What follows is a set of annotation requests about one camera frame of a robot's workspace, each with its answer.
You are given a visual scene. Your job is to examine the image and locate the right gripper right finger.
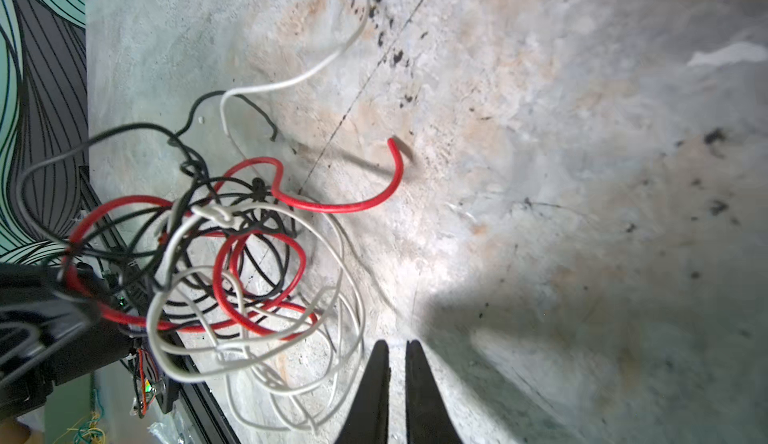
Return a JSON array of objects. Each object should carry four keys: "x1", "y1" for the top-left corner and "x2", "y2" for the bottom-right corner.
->
[{"x1": 405, "y1": 340, "x2": 461, "y2": 444}]

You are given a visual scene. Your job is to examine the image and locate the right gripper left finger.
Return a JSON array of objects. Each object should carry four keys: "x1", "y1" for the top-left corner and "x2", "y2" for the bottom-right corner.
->
[{"x1": 335, "y1": 340, "x2": 391, "y2": 444}]

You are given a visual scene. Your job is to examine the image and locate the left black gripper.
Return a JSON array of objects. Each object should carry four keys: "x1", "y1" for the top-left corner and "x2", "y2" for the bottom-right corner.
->
[{"x1": 1, "y1": 264, "x2": 140, "y2": 420}]

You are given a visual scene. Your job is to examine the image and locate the red black cable bundle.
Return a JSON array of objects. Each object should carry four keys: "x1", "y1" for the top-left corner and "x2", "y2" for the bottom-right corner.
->
[{"x1": 16, "y1": 89, "x2": 406, "y2": 340}]

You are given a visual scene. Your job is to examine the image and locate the white cable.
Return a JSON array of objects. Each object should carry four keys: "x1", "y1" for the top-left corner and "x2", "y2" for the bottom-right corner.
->
[{"x1": 145, "y1": 0, "x2": 371, "y2": 433}]

